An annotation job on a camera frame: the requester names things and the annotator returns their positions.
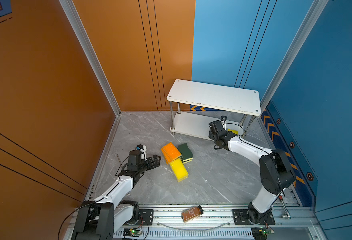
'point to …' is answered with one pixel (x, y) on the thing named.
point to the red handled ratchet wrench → (287, 214)
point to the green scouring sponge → (186, 153)
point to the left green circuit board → (132, 232)
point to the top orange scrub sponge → (171, 151)
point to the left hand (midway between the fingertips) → (154, 158)
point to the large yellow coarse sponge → (179, 169)
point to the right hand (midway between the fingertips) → (217, 132)
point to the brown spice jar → (191, 213)
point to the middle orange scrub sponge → (167, 159)
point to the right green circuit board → (261, 233)
